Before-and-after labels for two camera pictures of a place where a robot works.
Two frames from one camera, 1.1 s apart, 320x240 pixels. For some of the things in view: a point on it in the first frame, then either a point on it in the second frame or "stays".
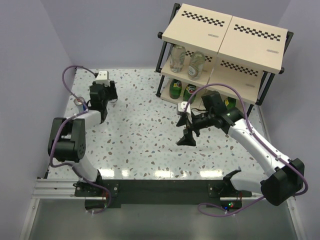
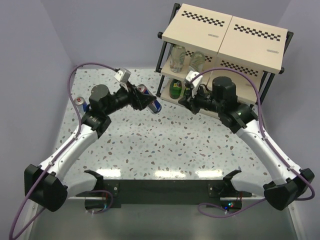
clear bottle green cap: x=177 y=55 stays
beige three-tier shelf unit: x=202 y=50 stays
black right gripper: x=188 y=139 -> x=190 y=102
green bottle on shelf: x=175 y=88 stays
